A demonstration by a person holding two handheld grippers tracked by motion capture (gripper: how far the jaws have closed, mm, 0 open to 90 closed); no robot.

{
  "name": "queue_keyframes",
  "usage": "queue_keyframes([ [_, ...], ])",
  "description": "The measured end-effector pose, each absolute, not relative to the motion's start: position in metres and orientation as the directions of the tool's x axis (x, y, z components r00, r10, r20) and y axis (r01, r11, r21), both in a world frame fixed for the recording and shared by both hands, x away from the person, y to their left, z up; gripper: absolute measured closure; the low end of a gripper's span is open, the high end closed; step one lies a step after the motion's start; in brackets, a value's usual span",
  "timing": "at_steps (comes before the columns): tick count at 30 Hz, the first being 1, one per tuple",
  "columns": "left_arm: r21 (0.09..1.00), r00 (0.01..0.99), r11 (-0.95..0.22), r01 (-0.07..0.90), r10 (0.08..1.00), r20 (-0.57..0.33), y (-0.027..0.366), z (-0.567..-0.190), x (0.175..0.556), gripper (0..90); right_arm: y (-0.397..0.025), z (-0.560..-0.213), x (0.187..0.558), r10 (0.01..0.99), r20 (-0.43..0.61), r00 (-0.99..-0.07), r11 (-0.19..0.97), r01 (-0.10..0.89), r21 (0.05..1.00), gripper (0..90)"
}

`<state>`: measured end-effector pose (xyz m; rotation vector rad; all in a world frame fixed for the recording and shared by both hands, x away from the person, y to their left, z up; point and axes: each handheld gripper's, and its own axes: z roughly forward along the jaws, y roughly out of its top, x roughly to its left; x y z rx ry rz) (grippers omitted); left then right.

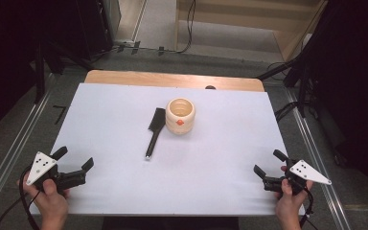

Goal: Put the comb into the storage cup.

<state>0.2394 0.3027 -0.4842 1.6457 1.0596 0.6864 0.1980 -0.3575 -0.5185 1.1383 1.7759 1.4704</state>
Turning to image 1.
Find person's right hand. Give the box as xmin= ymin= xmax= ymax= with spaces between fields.
xmin=274 ymin=165 xmax=314 ymax=230

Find dark equipment cabinet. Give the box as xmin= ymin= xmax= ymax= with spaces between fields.
xmin=75 ymin=0 xmax=123 ymax=61

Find light wooden cabinet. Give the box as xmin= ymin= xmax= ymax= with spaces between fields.
xmin=174 ymin=0 xmax=329 ymax=63

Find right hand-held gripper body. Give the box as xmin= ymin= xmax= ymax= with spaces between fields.
xmin=263 ymin=157 xmax=333 ymax=196

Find black metal stand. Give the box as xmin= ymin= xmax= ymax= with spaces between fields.
xmin=33 ymin=37 xmax=94 ymax=104
xmin=257 ymin=47 xmax=321 ymax=120

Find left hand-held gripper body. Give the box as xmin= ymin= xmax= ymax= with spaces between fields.
xmin=25 ymin=151 xmax=88 ymax=195

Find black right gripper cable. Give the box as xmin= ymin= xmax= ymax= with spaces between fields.
xmin=298 ymin=187 xmax=316 ymax=230

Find metal floor rail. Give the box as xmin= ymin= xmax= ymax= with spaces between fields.
xmin=284 ymin=87 xmax=353 ymax=230
xmin=0 ymin=73 xmax=58 ymax=219

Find cream ribbed cup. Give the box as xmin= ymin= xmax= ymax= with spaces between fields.
xmin=165 ymin=97 xmax=196 ymax=135

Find white table cover sheet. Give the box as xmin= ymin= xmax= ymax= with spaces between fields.
xmin=28 ymin=82 xmax=306 ymax=217

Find black spatula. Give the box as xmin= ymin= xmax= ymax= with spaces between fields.
xmin=145 ymin=107 xmax=167 ymax=161

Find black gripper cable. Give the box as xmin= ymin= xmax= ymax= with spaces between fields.
xmin=298 ymin=187 xmax=316 ymax=230
xmin=0 ymin=165 xmax=43 ymax=230

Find person's left hand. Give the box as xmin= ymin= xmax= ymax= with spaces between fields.
xmin=16 ymin=178 xmax=71 ymax=230

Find black hanging cable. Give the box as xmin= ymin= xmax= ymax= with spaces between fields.
xmin=158 ymin=0 xmax=196 ymax=56

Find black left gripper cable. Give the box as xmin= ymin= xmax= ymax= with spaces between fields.
xmin=0 ymin=165 xmax=43 ymax=230

